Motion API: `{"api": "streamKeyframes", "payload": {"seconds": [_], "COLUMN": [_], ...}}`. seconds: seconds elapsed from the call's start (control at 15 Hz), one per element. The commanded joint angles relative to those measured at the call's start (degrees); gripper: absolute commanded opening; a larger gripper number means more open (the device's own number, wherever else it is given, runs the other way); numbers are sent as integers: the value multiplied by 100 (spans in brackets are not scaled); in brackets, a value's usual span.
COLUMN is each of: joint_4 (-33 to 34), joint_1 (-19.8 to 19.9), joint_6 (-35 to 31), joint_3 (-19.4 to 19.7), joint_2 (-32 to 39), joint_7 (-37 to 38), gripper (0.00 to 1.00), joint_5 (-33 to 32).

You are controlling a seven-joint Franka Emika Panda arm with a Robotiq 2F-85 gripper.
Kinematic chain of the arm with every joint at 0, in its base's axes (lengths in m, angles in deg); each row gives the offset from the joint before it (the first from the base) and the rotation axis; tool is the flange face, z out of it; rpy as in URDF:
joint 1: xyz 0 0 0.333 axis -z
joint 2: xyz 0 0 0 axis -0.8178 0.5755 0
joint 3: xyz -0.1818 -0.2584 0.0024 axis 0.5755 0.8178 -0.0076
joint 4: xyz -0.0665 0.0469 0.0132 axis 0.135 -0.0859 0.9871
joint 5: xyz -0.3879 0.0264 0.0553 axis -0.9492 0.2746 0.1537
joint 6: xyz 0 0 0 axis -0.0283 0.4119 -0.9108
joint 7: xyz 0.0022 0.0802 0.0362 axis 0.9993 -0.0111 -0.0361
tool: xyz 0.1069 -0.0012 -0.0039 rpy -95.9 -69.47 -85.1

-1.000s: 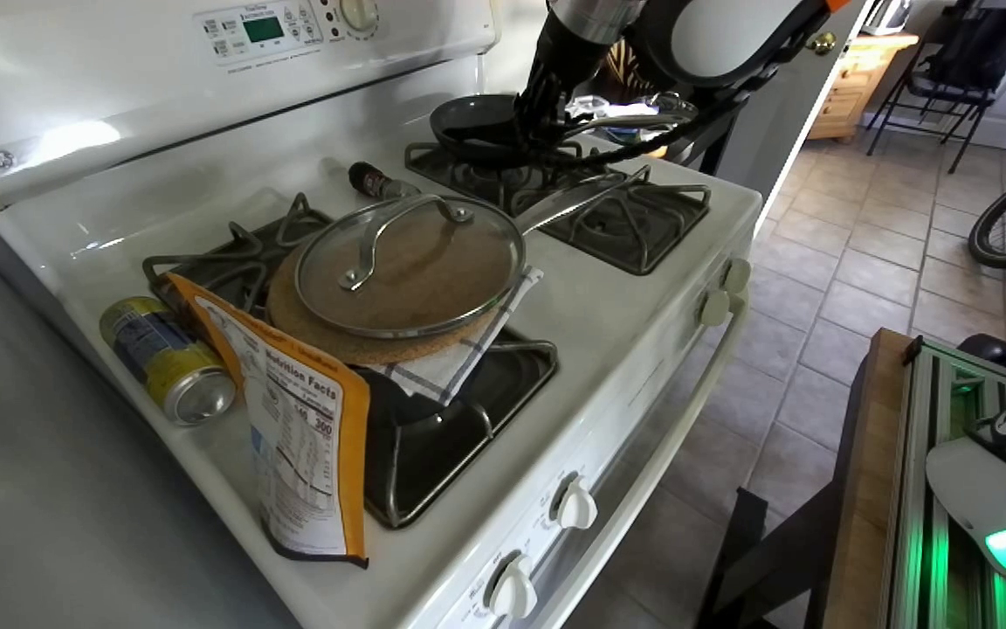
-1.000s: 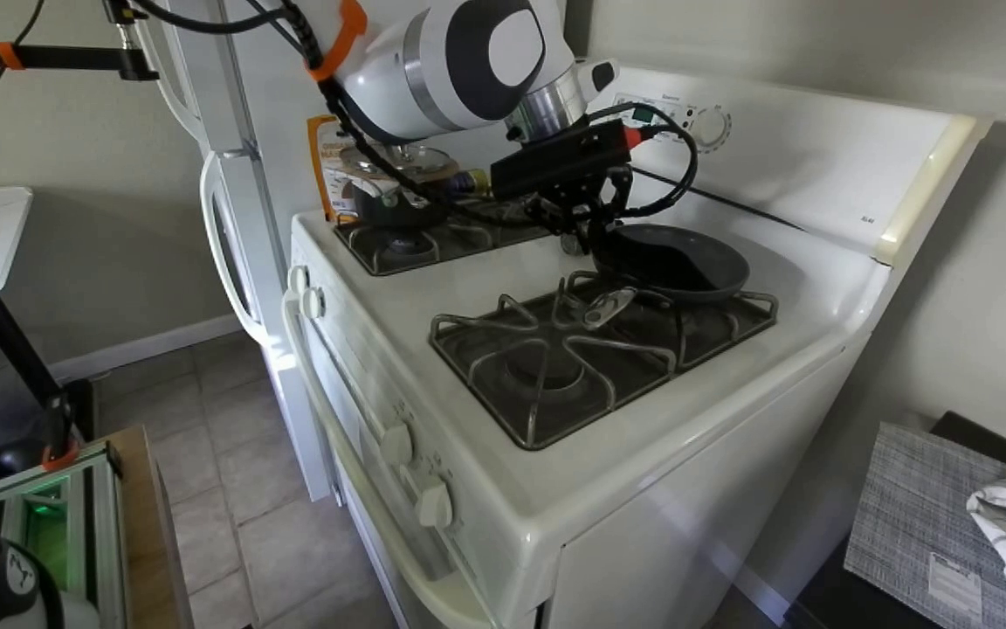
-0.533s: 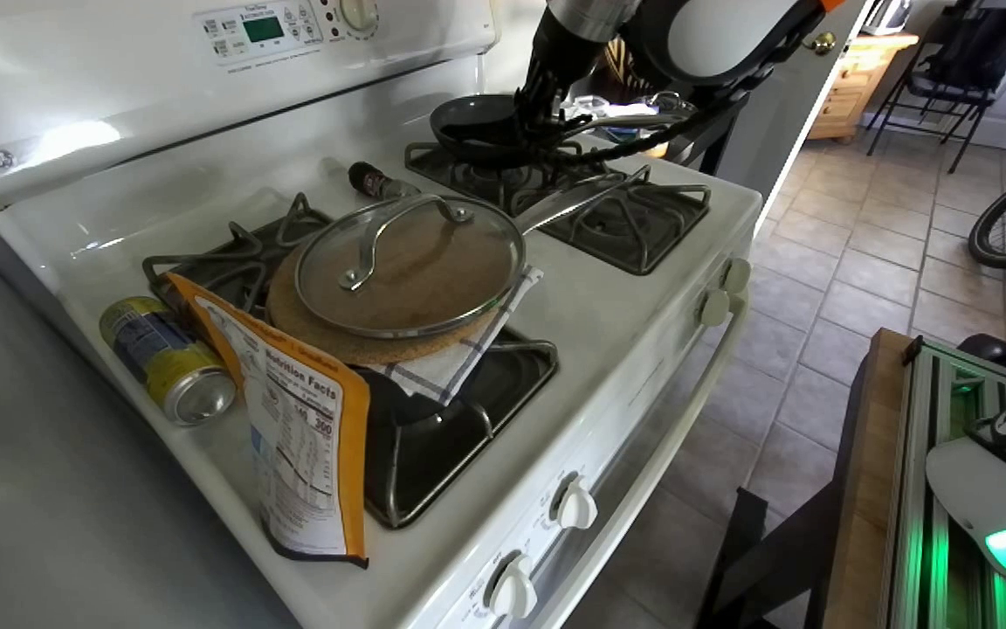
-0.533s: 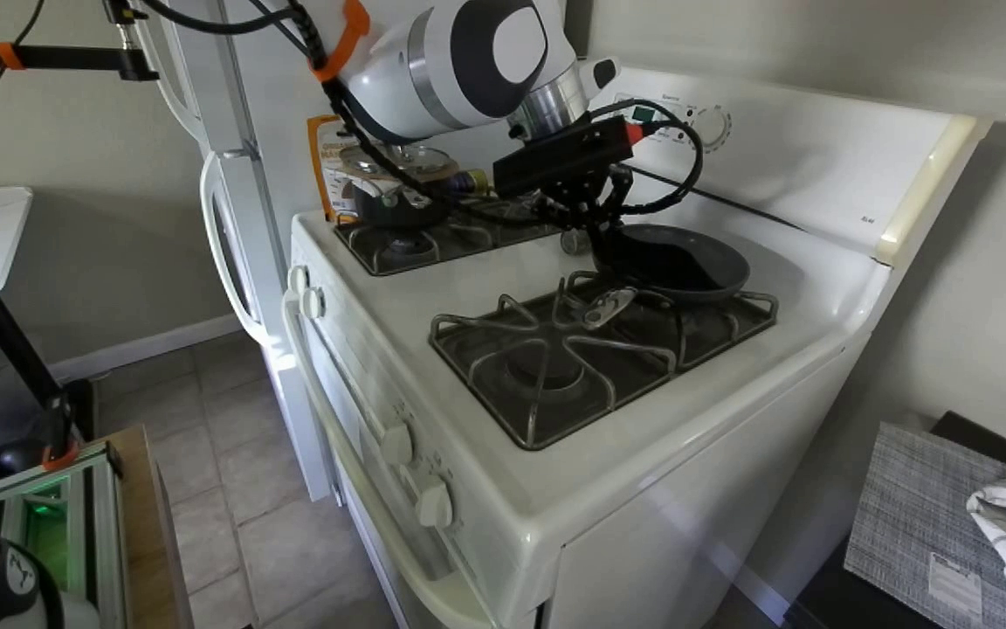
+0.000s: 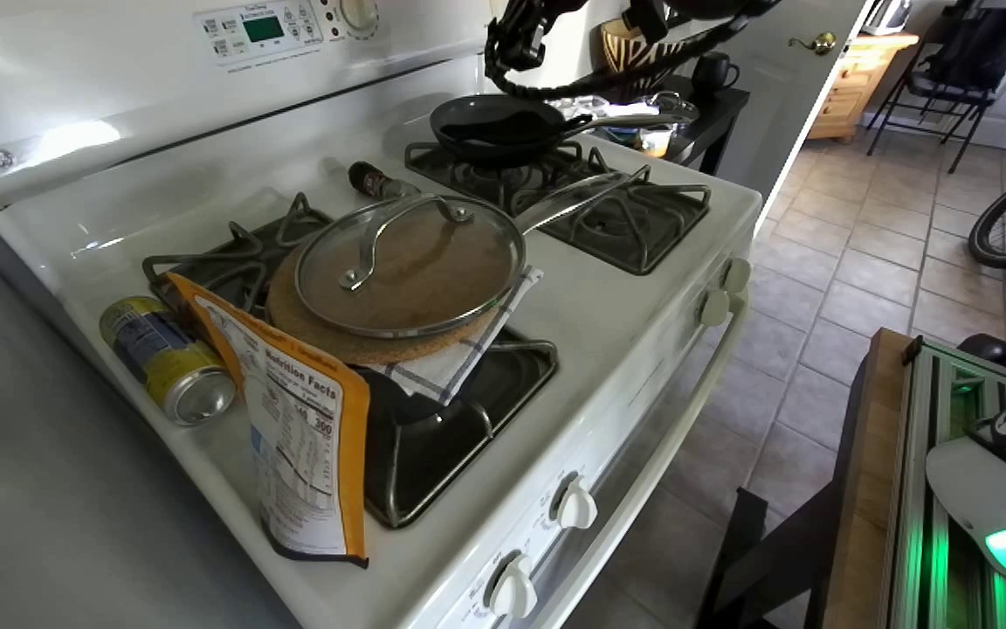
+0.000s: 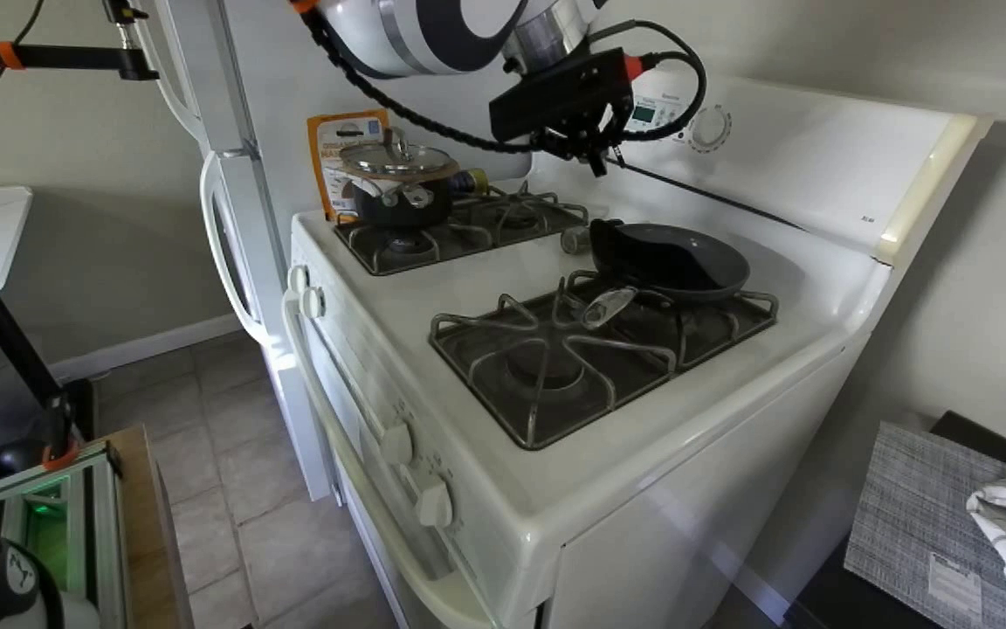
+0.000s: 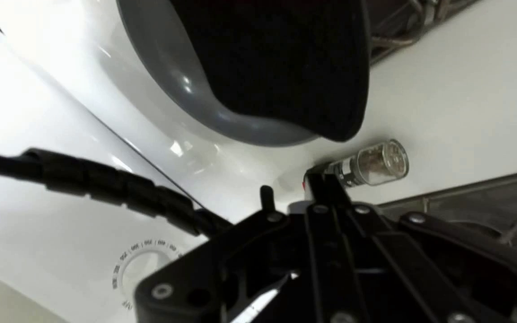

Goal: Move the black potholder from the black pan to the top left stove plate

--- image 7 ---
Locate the white stove control dial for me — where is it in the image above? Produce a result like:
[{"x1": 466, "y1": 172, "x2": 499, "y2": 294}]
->
[{"x1": 109, "y1": 237, "x2": 183, "y2": 312}]

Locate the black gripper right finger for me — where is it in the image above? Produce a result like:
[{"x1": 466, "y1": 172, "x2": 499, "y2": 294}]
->
[{"x1": 303, "y1": 169, "x2": 517, "y2": 323}]

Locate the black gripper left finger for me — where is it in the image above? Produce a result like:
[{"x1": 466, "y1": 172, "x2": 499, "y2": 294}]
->
[{"x1": 134, "y1": 183, "x2": 319, "y2": 323}]

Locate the small glass shaker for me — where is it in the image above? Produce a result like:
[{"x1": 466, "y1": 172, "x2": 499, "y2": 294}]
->
[{"x1": 323, "y1": 138, "x2": 411, "y2": 189}]

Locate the white gas stove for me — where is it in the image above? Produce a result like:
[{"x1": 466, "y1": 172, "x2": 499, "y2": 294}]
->
[{"x1": 0, "y1": 0, "x2": 517, "y2": 323}]

